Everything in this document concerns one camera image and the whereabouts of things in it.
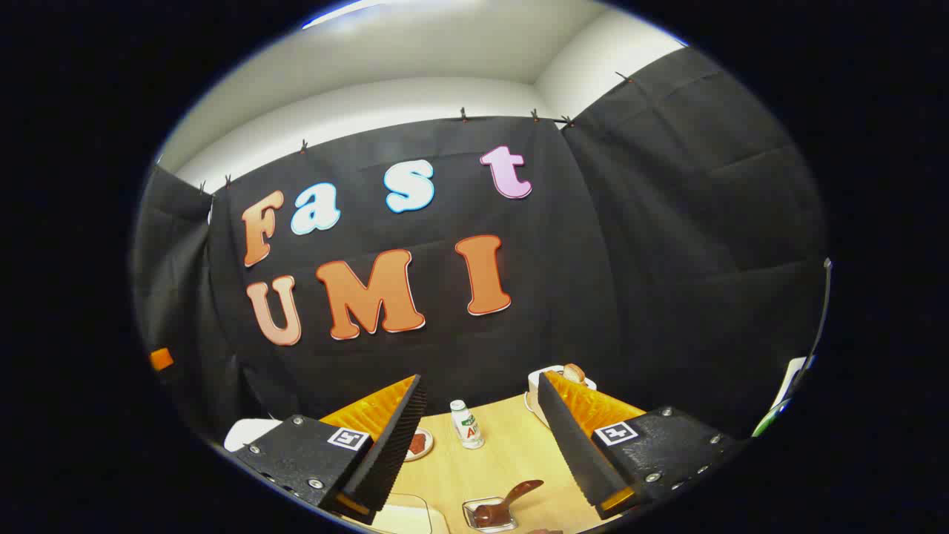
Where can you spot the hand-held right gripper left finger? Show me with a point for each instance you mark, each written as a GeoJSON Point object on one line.
{"type": "Point", "coordinates": [393, 452]}

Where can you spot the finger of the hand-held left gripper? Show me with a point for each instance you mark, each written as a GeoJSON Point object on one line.
{"type": "Point", "coordinates": [161, 360]}

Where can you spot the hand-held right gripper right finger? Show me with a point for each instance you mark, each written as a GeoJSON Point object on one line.
{"type": "Point", "coordinates": [574, 445]}

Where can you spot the dark wooden spoon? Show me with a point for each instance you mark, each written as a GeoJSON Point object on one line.
{"type": "Point", "coordinates": [511, 497]}

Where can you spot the white rice cooker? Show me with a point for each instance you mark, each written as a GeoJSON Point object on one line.
{"type": "Point", "coordinates": [248, 434]}

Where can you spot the clear plastic rice box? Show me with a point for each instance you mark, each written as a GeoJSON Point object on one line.
{"type": "Point", "coordinates": [404, 519]}

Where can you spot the brown meat piece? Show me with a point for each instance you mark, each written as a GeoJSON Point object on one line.
{"type": "Point", "coordinates": [419, 443]}

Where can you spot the small white plate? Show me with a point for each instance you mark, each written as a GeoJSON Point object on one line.
{"type": "Point", "coordinates": [424, 457]}

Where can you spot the toast slice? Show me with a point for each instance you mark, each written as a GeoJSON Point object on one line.
{"type": "Point", "coordinates": [574, 373]}

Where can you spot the white toaster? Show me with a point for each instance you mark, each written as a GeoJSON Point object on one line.
{"type": "Point", "coordinates": [541, 378]}

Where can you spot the small white milk bottle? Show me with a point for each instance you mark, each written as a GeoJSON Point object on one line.
{"type": "Point", "coordinates": [467, 429]}

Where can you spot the black backdrop cloth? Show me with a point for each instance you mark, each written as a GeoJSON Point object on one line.
{"type": "Point", "coordinates": [593, 259]}

